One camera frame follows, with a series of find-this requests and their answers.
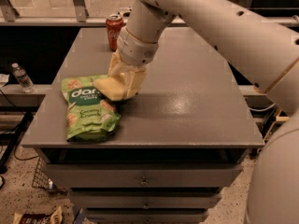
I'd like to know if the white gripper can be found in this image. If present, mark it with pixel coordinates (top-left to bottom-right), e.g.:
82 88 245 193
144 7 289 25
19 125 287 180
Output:
107 27 159 99

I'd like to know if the yellow sponge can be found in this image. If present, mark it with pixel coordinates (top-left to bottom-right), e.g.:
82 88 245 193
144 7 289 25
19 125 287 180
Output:
94 76 128 101

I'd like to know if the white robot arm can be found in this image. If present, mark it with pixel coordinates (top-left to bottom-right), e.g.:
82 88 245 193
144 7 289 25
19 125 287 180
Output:
109 0 299 224

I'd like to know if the green rice chip bag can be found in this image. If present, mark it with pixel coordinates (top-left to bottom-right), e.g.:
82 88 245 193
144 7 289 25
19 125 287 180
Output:
61 75 121 142

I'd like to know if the brown snack bag on floor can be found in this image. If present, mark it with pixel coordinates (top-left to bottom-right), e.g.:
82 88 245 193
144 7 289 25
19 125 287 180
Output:
12 206 63 224

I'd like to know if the red coca-cola can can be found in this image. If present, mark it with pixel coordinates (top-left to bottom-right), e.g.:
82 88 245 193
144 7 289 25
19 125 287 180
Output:
106 14 124 51

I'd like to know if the grey drawer cabinet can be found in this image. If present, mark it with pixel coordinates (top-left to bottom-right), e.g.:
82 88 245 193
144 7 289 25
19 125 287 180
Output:
21 27 265 224

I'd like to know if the clear plastic water bottle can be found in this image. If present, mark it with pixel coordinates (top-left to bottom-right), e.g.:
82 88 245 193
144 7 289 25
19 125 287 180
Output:
11 63 35 93

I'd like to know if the top drawer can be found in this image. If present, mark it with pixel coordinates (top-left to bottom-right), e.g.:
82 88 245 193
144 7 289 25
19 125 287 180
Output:
43 163 242 188

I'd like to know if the drawer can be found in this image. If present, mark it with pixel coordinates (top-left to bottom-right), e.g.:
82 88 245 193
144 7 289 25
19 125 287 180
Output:
43 163 242 188
70 189 221 209
86 209 208 224

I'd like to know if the middle drawer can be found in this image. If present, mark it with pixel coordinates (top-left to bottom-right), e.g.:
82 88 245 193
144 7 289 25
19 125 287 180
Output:
70 189 221 209

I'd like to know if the bottom drawer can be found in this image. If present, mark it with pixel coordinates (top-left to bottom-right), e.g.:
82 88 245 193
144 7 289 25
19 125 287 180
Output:
86 209 208 224

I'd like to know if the metal rail frame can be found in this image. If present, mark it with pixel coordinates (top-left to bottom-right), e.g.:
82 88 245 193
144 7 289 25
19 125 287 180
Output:
0 0 298 27

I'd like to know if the wire basket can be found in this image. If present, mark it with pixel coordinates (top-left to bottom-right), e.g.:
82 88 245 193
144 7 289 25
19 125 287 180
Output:
32 159 57 191

